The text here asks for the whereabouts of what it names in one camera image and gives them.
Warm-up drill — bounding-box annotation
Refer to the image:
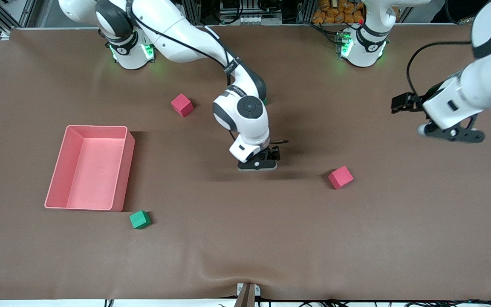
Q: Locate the pink foam cube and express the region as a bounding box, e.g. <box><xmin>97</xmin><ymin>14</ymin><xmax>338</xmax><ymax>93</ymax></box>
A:
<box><xmin>328</xmin><ymin>166</ymin><xmax>354</xmax><ymax>190</ymax></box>
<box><xmin>171</xmin><ymin>93</ymin><xmax>194</xmax><ymax>118</ymax></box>

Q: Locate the brown table cover mat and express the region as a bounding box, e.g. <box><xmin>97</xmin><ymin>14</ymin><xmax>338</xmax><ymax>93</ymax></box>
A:
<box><xmin>0</xmin><ymin>26</ymin><xmax>491</xmax><ymax>301</ymax></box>

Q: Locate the white power strip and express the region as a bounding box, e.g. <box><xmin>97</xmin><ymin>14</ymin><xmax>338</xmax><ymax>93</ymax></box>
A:
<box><xmin>236</xmin><ymin>15</ymin><xmax>282</xmax><ymax>25</ymax></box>

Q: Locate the pink plastic bin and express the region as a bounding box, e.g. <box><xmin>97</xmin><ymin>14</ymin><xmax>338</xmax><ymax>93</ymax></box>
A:
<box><xmin>44</xmin><ymin>125</ymin><xmax>136</xmax><ymax>212</ymax></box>

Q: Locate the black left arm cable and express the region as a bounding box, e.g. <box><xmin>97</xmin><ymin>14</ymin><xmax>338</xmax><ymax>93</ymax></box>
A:
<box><xmin>406</xmin><ymin>40</ymin><xmax>473</xmax><ymax>103</ymax></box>

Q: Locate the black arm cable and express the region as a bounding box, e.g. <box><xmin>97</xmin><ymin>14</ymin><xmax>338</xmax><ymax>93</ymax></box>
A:
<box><xmin>406</xmin><ymin>40</ymin><xmax>473</xmax><ymax>103</ymax></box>
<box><xmin>126</xmin><ymin>0</ymin><xmax>240</xmax><ymax>86</ymax></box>

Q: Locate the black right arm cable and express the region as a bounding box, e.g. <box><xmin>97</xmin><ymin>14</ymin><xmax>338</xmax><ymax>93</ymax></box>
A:
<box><xmin>126</xmin><ymin>0</ymin><xmax>240</xmax><ymax>86</ymax></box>

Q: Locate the equipment rack with cables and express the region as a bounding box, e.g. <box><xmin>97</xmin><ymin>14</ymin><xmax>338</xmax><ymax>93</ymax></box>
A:
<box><xmin>182</xmin><ymin>0</ymin><xmax>314</xmax><ymax>25</ymax></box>

